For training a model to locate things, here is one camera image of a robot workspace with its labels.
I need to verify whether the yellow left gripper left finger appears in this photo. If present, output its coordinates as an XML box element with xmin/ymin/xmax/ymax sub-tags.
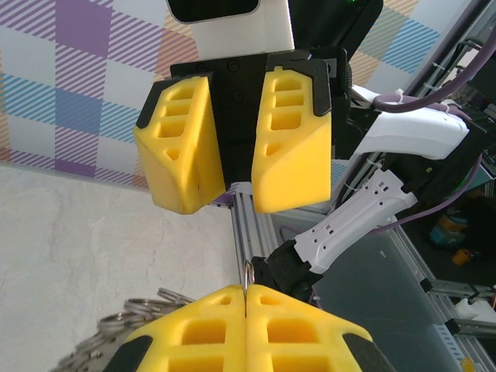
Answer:
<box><xmin>101</xmin><ymin>284</ymin><xmax>249</xmax><ymax>372</ymax></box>

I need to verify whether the bunch of silver key rings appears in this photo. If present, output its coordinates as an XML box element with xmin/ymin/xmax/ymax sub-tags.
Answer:
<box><xmin>57</xmin><ymin>286</ymin><xmax>195</xmax><ymax>372</ymax></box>

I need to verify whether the grey metal tray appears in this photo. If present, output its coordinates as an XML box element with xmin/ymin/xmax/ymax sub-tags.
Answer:
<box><xmin>270</xmin><ymin>208</ymin><xmax>466</xmax><ymax>372</ymax></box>

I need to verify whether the aluminium frame post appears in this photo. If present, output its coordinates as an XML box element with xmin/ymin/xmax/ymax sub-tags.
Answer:
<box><xmin>402</xmin><ymin>0</ymin><xmax>496</xmax><ymax>102</ymax></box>

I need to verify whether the long aluminium base rail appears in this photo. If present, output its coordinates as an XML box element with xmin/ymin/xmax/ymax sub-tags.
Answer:
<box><xmin>231</xmin><ymin>182</ymin><xmax>286</xmax><ymax>272</ymax></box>

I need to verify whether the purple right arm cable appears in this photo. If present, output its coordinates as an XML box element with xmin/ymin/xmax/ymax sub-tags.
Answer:
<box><xmin>278</xmin><ymin>36</ymin><xmax>496</xmax><ymax>249</ymax></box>

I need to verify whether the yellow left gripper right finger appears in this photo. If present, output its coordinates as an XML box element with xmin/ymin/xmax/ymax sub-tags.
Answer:
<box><xmin>246</xmin><ymin>285</ymin><xmax>396</xmax><ymax>372</ymax></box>

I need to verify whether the small silver key ring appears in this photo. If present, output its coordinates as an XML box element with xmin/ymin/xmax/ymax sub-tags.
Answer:
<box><xmin>243</xmin><ymin>260</ymin><xmax>255</xmax><ymax>299</ymax></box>

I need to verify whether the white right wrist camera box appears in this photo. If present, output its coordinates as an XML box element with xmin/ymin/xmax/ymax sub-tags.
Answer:
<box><xmin>164</xmin><ymin>0</ymin><xmax>295</xmax><ymax>63</ymax></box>

